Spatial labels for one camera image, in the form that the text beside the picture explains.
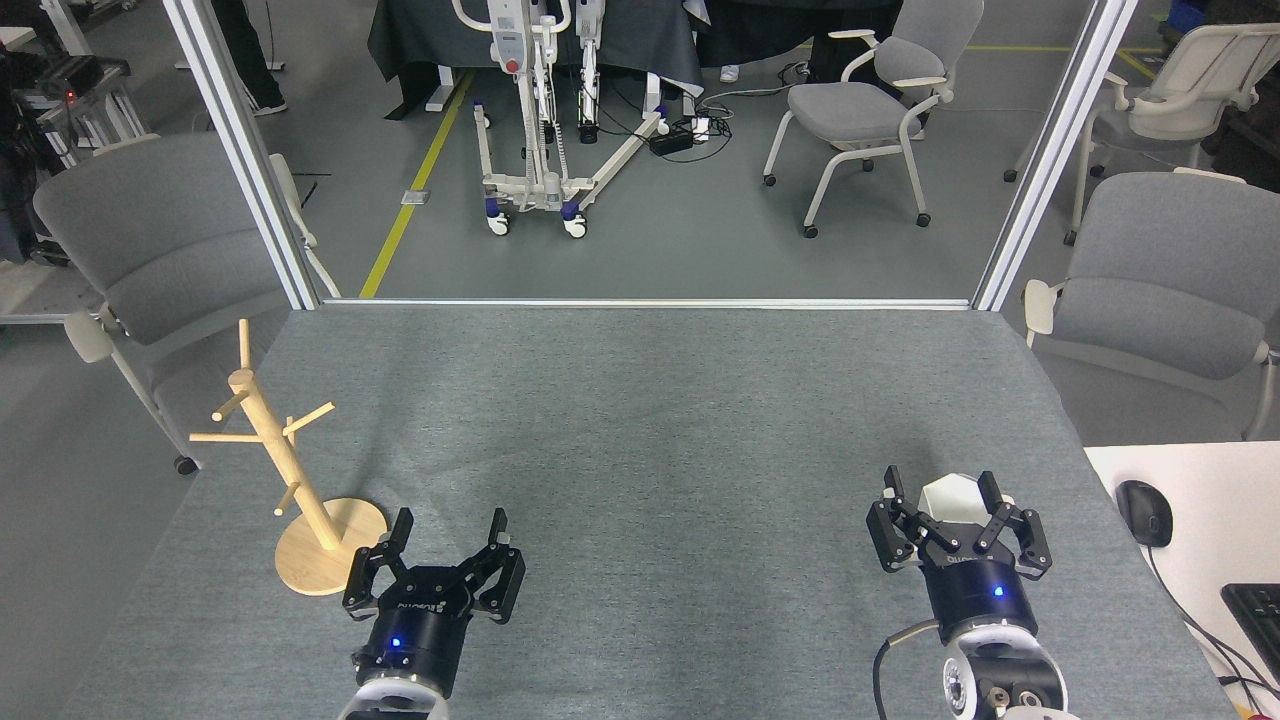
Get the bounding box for black mouse cable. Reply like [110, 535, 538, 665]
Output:
[1145, 545, 1280, 693]

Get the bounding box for white faceted cup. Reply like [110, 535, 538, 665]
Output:
[920, 473, 1001, 525]

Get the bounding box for silver aluminium post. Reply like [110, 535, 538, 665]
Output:
[162, 0, 321, 311]
[972, 0, 1141, 313]

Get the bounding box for silver aluminium rail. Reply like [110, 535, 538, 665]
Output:
[318, 297, 976, 311]

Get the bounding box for grey office chair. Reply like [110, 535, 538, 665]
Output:
[1022, 167, 1280, 441]
[33, 133, 341, 476]

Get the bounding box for dark table cloth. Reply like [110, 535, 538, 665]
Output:
[367, 0, 706, 121]

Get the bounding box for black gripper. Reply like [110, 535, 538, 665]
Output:
[866, 466, 1053, 643]
[343, 507, 526, 699]

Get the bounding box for black computer mouse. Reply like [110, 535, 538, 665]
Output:
[1116, 480, 1174, 548]

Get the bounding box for black power strip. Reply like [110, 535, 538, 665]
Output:
[648, 118, 713, 156]

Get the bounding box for wooden cup rack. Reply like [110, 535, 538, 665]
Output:
[189, 318, 389, 598]

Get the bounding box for white stand on wheels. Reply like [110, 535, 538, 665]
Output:
[450, 0, 673, 239]

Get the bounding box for metal equipment rack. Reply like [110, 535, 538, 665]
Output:
[0, 45, 151, 171]

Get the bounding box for grey chair on castors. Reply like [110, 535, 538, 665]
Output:
[762, 0, 986, 239]

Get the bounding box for person's legs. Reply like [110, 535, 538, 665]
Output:
[210, 0, 289, 116]

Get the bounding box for white frame mesh chair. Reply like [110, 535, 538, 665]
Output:
[1004, 22, 1280, 247]

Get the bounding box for black keyboard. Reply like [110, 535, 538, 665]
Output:
[1221, 583, 1280, 681]

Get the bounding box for white desk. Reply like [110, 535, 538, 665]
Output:
[1084, 441, 1280, 720]

